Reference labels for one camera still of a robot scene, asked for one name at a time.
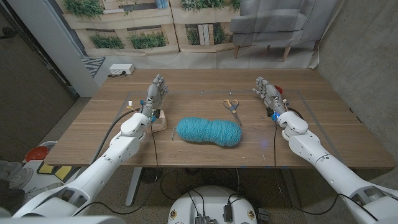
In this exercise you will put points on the printed room backdrop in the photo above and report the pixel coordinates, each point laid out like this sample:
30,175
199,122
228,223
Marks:
199,46

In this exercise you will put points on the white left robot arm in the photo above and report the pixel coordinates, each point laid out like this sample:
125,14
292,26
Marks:
102,168

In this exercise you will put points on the red plastic cup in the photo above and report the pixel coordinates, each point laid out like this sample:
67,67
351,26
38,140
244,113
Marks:
279,89

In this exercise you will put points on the teal yarn skein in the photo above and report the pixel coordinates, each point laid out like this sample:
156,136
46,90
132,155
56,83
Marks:
208,131

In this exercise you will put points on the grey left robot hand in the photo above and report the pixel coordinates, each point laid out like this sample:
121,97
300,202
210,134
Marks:
154,95

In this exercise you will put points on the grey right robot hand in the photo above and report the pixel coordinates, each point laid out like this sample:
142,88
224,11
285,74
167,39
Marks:
271,95

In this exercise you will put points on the black wall hook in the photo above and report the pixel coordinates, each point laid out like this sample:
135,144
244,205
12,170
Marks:
7,32

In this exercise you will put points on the grey sneaker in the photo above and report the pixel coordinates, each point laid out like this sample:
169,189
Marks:
18,177
40,191

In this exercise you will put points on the black adapter on torso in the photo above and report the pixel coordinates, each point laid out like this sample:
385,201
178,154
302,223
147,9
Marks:
228,213

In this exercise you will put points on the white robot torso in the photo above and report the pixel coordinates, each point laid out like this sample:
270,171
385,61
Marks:
213,199

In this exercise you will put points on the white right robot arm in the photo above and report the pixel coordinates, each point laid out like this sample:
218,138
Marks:
329,171

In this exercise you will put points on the light wooden block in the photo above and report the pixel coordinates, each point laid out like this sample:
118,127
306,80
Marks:
160,124

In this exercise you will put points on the white power strip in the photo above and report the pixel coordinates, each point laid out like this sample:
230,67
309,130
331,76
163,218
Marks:
121,69

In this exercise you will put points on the red bowl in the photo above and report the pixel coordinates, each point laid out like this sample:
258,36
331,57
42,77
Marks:
36,153

